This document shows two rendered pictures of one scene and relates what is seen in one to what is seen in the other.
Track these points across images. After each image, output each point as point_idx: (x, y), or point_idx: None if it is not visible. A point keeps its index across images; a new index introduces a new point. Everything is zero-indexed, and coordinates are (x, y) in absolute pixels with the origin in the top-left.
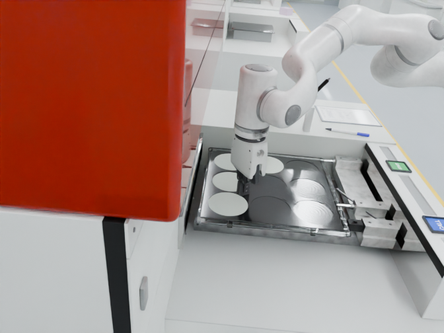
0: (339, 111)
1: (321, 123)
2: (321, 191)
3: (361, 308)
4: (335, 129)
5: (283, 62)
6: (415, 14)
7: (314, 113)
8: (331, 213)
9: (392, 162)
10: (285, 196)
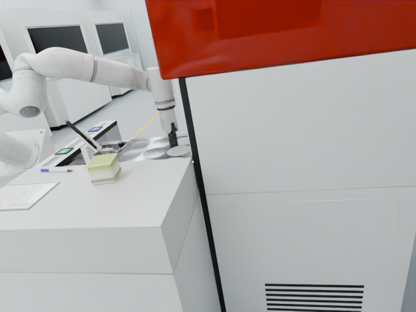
0: (12, 202)
1: (64, 180)
2: (122, 154)
3: None
4: (64, 169)
5: (133, 73)
6: (26, 52)
7: (51, 193)
8: (130, 145)
9: (64, 152)
10: (148, 148)
